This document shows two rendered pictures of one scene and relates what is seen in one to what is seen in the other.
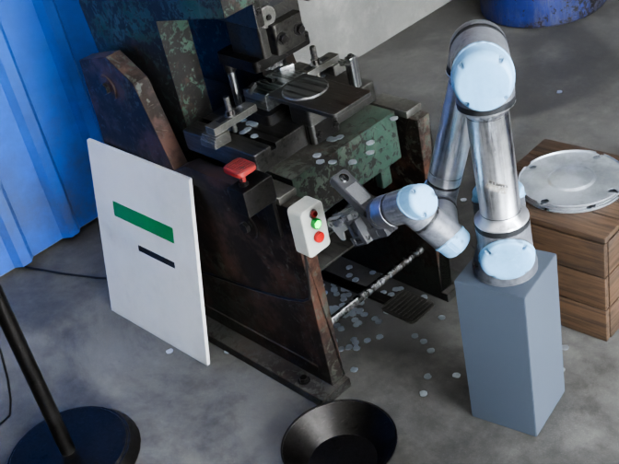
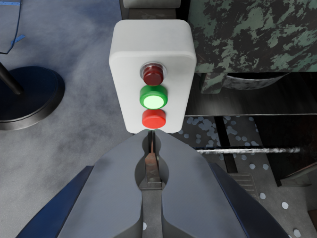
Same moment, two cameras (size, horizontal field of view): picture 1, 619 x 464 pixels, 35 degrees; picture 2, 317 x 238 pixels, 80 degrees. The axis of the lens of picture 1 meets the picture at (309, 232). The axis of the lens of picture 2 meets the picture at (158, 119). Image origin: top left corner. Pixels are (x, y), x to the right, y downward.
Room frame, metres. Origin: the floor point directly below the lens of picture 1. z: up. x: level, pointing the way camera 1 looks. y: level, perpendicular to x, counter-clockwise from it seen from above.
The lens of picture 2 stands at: (1.91, -0.09, 0.73)
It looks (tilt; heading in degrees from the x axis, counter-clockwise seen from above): 57 degrees down; 35
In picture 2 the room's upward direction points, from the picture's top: 1 degrees clockwise
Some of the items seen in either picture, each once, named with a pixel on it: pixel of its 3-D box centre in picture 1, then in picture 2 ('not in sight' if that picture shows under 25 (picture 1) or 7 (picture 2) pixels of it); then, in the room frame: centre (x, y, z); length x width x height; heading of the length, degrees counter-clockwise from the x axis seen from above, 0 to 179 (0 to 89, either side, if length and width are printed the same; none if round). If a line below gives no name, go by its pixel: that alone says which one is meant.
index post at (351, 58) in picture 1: (353, 70); not in sight; (2.44, -0.21, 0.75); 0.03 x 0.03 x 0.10; 37
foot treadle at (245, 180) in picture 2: (348, 284); (220, 126); (2.33, -0.08, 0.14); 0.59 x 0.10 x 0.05; 37
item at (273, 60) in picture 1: (264, 52); not in sight; (2.44, 0.01, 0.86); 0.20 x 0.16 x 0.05; 127
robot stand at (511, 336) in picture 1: (512, 339); not in sight; (1.84, -0.43, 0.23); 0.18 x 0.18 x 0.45; 48
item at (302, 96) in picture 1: (322, 114); not in sight; (2.30, -0.10, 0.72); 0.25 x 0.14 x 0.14; 37
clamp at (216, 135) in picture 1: (227, 115); not in sight; (2.33, 0.14, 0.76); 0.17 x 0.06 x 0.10; 127
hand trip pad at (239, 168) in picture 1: (242, 178); not in sight; (2.05, 0.13, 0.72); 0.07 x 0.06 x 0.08; 37
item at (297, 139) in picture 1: (280, 114); not in sight; (2.44, 0.01, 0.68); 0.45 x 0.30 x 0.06; 127
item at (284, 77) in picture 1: (275, 87); not in sight; (2.43, 0.00, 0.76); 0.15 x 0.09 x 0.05; 127
